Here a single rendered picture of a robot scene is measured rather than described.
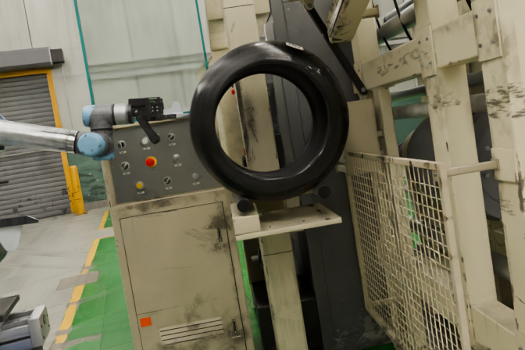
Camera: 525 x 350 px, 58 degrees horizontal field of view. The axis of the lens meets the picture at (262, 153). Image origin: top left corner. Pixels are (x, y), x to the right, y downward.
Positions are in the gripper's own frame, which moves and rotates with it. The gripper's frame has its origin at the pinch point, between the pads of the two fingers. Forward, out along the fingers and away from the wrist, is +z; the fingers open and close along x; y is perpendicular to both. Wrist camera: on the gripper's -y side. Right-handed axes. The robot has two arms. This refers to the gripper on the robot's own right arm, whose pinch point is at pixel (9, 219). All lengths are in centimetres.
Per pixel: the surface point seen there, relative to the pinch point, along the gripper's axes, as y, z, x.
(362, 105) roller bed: -29, 64, -125
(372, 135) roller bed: -16, 66, -128
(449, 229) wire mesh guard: 16, 77, -51
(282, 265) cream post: 32, 22, -129
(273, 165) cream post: -10, 25, -124
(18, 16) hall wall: -430, -576, -784
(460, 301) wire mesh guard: 34, 78, -54
